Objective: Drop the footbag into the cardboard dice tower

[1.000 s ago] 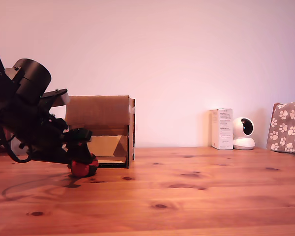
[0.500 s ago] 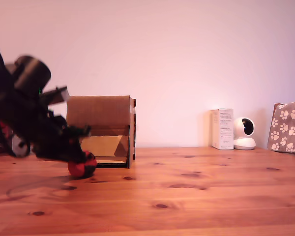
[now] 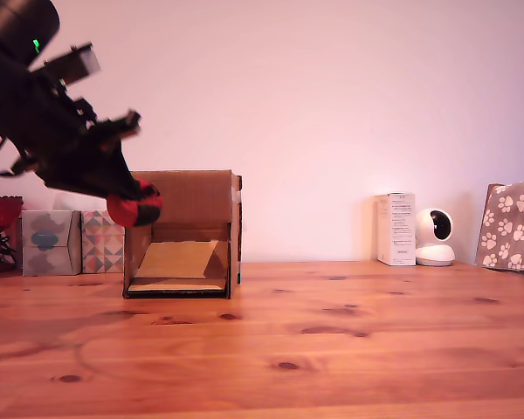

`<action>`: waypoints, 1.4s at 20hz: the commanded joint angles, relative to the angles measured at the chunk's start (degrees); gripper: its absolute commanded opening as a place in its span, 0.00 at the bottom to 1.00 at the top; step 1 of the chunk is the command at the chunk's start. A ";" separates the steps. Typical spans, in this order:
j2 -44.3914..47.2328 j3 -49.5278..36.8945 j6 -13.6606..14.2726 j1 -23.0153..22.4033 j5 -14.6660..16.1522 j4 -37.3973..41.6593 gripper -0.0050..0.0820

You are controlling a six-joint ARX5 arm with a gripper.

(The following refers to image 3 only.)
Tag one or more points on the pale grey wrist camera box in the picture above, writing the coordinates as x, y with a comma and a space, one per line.
76, 63

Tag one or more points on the red and black footbag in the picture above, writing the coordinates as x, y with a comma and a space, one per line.
133, 209

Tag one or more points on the cardboard dice tower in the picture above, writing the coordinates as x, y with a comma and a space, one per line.
192, 205

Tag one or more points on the small white round camera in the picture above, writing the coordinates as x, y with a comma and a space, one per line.
436, 235

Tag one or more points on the wooden chair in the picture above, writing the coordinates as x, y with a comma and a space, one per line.
494, 188

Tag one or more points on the tall white printed box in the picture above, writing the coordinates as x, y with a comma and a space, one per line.
395, 231

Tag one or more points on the grey patterned tissue box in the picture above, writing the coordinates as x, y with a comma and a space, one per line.
48, 244

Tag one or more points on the triangle pattern tissue box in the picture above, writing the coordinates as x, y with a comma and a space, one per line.
102, 244

